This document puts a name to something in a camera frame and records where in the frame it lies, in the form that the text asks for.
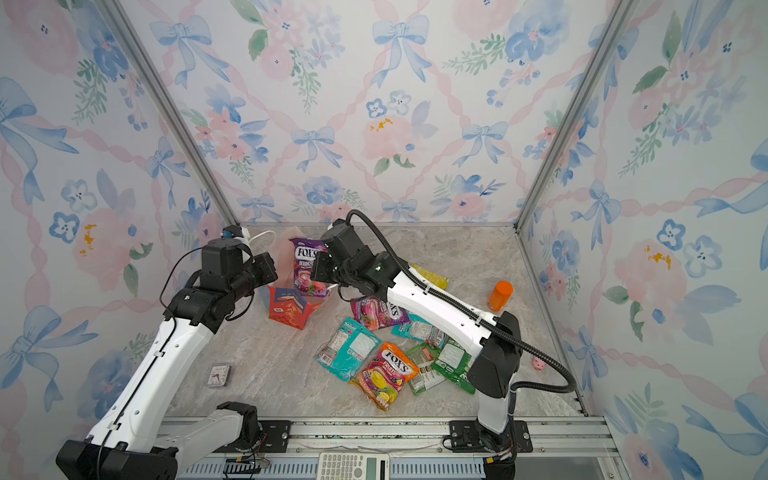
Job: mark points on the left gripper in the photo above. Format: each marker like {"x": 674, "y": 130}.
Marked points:
{"x": 266, "y": 264}

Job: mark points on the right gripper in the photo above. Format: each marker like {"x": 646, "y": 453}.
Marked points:
{"x": 321, "y": 268}

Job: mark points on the purple fox's candy bag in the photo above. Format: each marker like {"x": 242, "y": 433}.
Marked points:
{"x": 305, "y": 253}
{"x": 375, "y": 314}

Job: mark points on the red paper gift bag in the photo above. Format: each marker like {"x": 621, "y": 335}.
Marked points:
{"x": 285, "y": 304}

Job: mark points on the orange Fox's fruits candy bag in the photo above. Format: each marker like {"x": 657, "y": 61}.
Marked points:
{"x": 383, "y": 378}

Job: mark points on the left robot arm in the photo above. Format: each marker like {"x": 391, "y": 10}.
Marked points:
{"x": 191, "y": 319}

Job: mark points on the teal Fox's candy bag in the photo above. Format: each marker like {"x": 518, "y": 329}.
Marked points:
{"x": 347, "y": 350}

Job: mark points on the teal candy bag right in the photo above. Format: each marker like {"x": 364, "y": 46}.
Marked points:
{"x": 421, "y": 330}

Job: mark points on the yellow chips snack bag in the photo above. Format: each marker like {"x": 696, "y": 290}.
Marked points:
{"x": 437, "y": 280}

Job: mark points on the light green snack bag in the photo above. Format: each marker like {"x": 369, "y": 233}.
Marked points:
{"x": 424, "y": 356}

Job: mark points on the small square clock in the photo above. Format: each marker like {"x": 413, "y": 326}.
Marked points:
{"x": 218, "y": 376}

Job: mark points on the orange plastic bottle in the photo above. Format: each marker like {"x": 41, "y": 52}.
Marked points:
{"x": 500, "y": 295}

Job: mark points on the grey calculator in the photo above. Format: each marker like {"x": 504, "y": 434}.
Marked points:
{"x": 352, "y": 466}

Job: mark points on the small pink toy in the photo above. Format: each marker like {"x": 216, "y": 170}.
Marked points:
{"x": 538, "y": 364}

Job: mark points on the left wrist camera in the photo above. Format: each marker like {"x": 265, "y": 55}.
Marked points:
{"x": 236, "y": 232}

